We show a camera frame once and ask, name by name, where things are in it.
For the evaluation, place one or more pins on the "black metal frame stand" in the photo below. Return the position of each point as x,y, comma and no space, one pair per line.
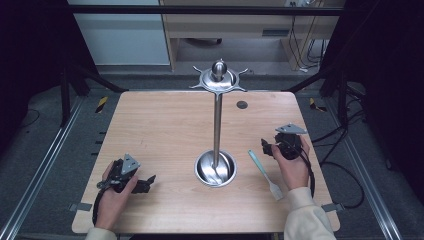
341,100
66,100

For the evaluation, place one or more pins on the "person's left hand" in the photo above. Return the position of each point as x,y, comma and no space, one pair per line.
111,205

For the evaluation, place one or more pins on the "black round table grommet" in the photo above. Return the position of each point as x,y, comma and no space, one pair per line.
242,104

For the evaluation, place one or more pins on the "stainless steel utensil rack stand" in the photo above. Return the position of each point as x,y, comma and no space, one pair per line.
217,126

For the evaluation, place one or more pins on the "yellow black striped tape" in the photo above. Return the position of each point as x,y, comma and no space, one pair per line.
102,104
313,104

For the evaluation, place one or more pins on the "aluminium floor rail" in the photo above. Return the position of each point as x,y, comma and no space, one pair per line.
366,180
43,166

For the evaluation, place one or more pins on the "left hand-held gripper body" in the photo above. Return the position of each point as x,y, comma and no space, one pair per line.
124,170

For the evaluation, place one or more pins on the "grey table clamp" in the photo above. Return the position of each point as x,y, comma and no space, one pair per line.
80,207
333,207

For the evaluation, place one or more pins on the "wooden desk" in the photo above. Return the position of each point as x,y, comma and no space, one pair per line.
233,26

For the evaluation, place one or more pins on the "person's right hand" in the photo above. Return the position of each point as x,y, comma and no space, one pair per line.
294,171

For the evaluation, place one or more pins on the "dark curtain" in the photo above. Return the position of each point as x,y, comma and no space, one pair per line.
30,66
390,83

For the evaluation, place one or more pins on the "white cabinet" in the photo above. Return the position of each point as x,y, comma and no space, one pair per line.
123,36

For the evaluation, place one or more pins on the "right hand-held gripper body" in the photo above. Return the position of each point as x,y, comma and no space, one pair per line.
290,144

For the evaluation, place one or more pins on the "black horizontal frame bar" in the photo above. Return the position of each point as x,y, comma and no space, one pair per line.
200,10

